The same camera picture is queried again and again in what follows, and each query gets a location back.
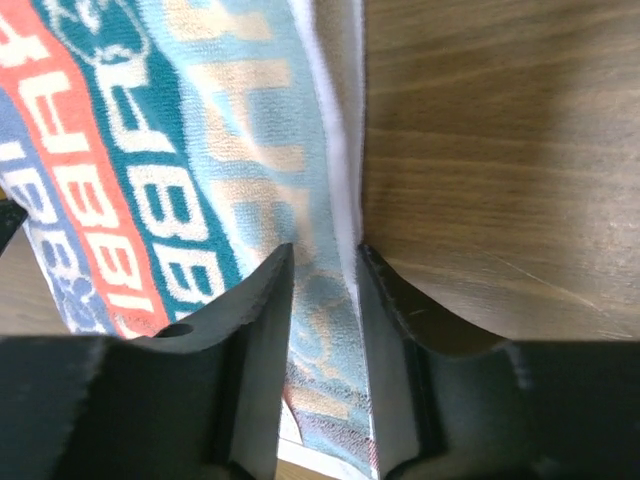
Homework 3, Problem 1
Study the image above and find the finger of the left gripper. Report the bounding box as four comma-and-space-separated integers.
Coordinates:
0, 199, 28, 255

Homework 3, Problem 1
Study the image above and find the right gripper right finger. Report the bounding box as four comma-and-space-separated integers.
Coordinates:
357, 244, 537, 479

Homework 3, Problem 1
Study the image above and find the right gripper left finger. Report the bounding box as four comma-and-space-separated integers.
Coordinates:
59, 244, 294, 479

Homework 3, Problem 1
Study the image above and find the patterned white cloth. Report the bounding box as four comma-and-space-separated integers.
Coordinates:
1, 1, 377, 479

